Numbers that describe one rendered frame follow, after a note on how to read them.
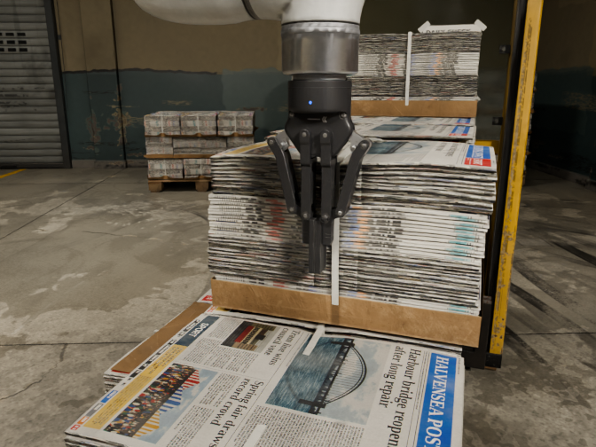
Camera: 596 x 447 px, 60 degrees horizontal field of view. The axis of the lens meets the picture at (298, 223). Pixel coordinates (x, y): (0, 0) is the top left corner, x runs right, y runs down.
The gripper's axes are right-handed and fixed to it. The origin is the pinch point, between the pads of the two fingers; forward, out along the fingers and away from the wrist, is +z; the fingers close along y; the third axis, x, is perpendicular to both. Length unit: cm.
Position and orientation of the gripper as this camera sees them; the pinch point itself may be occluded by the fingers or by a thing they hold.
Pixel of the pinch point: (317, 244)
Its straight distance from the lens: 65.6
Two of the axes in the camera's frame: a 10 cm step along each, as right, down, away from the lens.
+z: 0.0, 9.7, 2.6
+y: -9.5, -0.8, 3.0
